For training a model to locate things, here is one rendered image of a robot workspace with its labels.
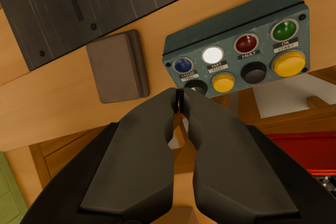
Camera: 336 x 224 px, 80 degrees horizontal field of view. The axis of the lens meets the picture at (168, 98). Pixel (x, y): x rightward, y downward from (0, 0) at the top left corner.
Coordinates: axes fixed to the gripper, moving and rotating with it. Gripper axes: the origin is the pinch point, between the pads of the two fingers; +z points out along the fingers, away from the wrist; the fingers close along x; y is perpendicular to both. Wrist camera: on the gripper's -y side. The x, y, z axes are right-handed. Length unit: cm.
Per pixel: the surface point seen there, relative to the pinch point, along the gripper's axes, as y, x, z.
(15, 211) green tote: 61, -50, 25
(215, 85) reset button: 5.0, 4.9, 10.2
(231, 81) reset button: 4.4, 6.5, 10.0
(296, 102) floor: 50, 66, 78
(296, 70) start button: 2.3, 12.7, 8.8
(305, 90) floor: 44, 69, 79
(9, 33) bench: 4.8, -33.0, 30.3
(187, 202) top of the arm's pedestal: 32.1, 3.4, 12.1
